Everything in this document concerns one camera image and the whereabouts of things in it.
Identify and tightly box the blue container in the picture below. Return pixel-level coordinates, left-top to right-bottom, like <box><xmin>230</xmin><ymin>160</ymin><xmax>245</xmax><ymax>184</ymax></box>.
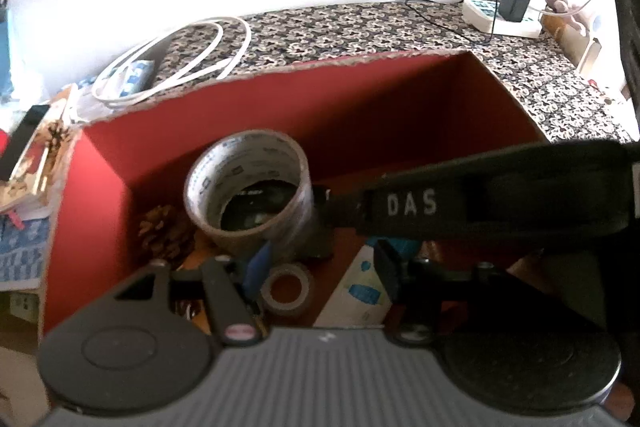
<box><xmin>0</xmin><ymin>0</ymin><xmax>13</xmax><ymax>98</ymax></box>

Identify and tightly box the white carton blue print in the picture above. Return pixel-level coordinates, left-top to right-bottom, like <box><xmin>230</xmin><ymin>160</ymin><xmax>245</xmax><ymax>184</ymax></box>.
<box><xmin>312</xmin><ymin>244</ymin><xmax>396</xmax><ymax>328</ymax></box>

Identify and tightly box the red cardboard box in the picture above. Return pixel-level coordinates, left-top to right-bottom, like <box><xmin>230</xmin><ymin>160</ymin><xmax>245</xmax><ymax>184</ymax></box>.
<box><xmin>37</xmin><ymin>48</ymin><xmax>551</xmax><ymax>358</ymax></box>

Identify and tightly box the blue patterned packet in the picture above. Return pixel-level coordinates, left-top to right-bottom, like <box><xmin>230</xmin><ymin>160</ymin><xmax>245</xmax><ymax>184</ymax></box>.
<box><xmin>77</xmin><ymin>59</ymin><xmax>156</xmax><ymax>92</ymax></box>

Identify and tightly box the white power strip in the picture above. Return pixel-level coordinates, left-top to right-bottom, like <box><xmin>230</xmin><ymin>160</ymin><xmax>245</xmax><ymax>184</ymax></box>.
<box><xmin>461</xmin><ymin>0</ymin><xmax>543</xmax><ymax>39</ymax></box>

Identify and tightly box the large clear tape roll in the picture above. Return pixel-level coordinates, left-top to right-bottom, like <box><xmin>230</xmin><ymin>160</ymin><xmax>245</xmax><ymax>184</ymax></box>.
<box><xmin>183</xmin><ymin>130</ymin><xmax>315</xmax><ymax>260</ymax></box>

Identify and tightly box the floral printed cloth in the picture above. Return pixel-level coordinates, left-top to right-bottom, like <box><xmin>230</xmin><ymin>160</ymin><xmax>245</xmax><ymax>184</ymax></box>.
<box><xmin>145</xmin><ymin>0</ymin><xmax>636</xmax><ymax>145</ymax></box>

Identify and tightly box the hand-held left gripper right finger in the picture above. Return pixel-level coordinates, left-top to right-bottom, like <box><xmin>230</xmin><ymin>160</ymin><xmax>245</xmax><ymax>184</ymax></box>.
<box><xmin>374</xmin><ymin>239</ymin><xmax>506</xmax><ymax>345</ymax></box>

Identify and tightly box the black power adapter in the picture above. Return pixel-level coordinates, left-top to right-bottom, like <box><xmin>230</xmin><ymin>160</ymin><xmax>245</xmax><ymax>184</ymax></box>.
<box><xmin>500</xmin><ymin>0</ymin><xmax>532</xmax><ymax>24</ymax></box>

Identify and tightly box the black cable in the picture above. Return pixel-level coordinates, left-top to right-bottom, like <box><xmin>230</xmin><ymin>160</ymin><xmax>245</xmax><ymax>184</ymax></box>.
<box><xmin>404</xmin><ymin>0</ymin><xmax>473</xmax><ymax>44</ymax></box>

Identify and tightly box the brown pine cone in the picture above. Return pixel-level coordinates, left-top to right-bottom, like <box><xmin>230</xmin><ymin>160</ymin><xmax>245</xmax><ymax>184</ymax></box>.
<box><xmin>136</xmin><ymin>205</ymin><xmax>198</xmax><ymax>265</ymax></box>

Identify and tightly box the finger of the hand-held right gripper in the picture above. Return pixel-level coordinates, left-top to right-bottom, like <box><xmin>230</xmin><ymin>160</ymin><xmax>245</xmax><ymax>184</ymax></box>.
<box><xmin>312</xmin><ymin>174</ymin><xmax>386</xmax><ymax>229</ymax></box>

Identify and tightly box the black phone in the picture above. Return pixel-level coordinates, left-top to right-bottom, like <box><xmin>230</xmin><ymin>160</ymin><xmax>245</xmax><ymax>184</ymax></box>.
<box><xmin>0</xmin><ymin>104</ymin><xmax>53</xmax><ymax>182</ymax></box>

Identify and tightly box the small grey tape roll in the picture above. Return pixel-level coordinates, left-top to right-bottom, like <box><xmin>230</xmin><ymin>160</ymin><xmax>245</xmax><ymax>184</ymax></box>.
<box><xmin>260</xmin><ymin>263</ymin><xmax>315</xmax><ymax>317</ymax></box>

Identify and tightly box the white coiled cable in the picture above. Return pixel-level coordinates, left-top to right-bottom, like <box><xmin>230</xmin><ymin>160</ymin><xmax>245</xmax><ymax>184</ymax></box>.
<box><xmin>91</xmin><ymin>16</ymin><xmax>252</xmax><ymax>110</ymax></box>

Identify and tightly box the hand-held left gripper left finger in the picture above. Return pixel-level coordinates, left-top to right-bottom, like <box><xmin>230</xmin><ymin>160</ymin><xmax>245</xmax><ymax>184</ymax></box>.
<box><xmin>114</xmin><ymin>241</ymin><xmax>275</xmax><ymax>348</ymax></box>

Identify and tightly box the stack of books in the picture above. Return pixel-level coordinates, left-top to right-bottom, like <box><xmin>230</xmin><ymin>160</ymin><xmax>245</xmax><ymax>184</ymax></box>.
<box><xmin>0</xmin><ymin>84</ymin><xmax>83</xmax><ymax>218</ymax></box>

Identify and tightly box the blue patterned paper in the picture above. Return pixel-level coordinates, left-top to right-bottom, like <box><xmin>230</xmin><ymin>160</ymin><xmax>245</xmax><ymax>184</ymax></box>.
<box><xmin>0</xmin><ymin>217</ymin><xmax>53</xmax><ymax>290</ymax></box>

